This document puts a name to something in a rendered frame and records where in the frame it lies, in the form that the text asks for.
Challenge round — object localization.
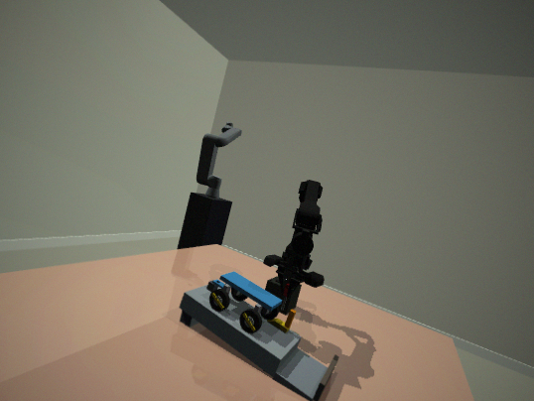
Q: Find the yellow wedge chock with orange handle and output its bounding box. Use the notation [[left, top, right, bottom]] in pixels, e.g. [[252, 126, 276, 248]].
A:
[[267, 310, 296, 334]]

